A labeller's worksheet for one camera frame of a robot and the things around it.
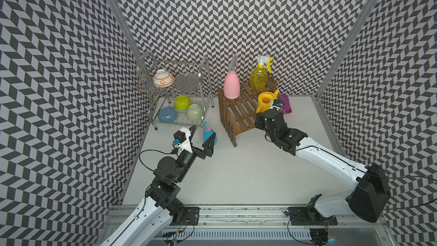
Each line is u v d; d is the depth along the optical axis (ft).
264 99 2.77
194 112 3.23
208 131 2.95
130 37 2.94
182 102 3.41
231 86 2.53
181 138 1.73
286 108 3.53
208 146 1.89
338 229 2.37
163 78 2.77
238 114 3.00
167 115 3.15
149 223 1.85
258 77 2.59
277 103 2.22
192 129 2.17
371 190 1.30
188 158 1.89
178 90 2.90
